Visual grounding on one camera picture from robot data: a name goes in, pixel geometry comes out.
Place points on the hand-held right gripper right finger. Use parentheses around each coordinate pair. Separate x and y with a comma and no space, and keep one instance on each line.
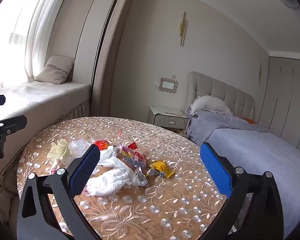
(215,170)

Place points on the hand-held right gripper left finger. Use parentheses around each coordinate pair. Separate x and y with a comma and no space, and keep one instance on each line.
(86,170)

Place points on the clear plastic bag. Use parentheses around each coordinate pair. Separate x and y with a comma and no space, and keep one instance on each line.
(80,147)

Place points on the white plastic bag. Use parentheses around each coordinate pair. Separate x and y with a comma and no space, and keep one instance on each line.
(111,158)

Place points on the red orange foil wrapper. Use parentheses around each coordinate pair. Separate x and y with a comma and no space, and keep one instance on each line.
(102,145)

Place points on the pink floral wrapper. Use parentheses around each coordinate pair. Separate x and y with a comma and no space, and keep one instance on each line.
(56,167)

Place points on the pale yellow wrapper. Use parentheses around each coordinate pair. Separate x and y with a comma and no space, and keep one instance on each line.
(58,150)

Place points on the colourful striped snack wrapper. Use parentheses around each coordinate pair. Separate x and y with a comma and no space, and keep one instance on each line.
(132,156)

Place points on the small red wrapper scrap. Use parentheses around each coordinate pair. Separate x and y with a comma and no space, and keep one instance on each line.
(119,133)

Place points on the yellow snack wrapper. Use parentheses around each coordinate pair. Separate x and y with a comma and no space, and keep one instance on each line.
(161,168)

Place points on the silver foil wrapper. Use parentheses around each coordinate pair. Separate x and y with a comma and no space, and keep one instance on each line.
(140,177)

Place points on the beige window seat cover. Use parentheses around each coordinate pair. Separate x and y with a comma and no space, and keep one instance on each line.
(40,102)

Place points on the bed with grey duvet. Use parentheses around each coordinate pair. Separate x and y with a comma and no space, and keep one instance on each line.
(260,152)

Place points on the orange cushion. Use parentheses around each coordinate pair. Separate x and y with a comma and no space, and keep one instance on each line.
(250,120)

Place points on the white frilled pillow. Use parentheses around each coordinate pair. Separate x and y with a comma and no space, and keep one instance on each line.
(211,105)

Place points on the beige cushion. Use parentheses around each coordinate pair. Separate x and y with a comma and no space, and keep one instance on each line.
(55,69)

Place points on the round embroidered table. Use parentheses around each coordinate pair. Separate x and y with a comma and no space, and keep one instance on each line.
(145,205)

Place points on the grey nightstand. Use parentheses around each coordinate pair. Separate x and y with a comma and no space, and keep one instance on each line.
(166,120)

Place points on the beige tufted headboard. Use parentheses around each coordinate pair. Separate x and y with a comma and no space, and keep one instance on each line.
(222,87)

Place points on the cream sheer curtain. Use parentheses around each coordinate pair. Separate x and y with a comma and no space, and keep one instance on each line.
(45,30)

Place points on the beige wardrobe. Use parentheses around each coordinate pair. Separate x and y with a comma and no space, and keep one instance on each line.
(285,100)

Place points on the framed wall switch panel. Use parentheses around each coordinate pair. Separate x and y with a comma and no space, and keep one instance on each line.
(168,85)

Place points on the white wall socket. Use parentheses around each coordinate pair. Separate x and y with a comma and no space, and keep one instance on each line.
(157,82)

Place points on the gold wall lamp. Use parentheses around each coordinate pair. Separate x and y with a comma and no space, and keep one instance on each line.
(182,28)
(259,72)

